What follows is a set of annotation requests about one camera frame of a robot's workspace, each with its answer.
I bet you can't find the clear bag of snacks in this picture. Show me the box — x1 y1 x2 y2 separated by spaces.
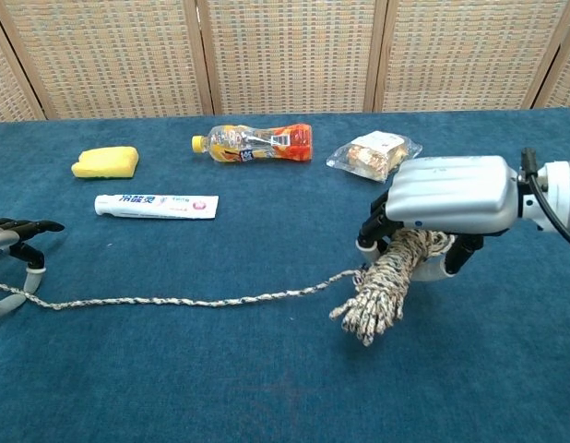
326 130 423 185

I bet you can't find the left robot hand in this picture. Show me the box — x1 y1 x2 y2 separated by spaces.
0 219 66 321

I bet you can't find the woven bamboo screen panel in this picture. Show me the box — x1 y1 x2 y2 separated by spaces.
0 0 221 122
195 0 390 117
533 27 570 110
374 0 570 113
0 8 49 124

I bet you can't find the plastic bottle with orange label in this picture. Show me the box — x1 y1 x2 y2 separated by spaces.
191 122 314 165

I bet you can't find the blue carpet table cover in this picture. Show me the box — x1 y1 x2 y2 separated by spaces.
0 106 570 443

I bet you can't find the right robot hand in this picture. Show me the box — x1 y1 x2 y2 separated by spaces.
356 155 519 283

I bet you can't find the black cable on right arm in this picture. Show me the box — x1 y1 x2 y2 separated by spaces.
519 147 570 253

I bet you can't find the speckled beige rope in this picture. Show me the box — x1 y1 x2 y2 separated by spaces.
0 228 457 348

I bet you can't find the white toothpaste tube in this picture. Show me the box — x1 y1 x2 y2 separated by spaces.
93 193 220 222

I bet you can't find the yellow sponge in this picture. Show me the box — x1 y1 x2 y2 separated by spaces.
71 145 141 181

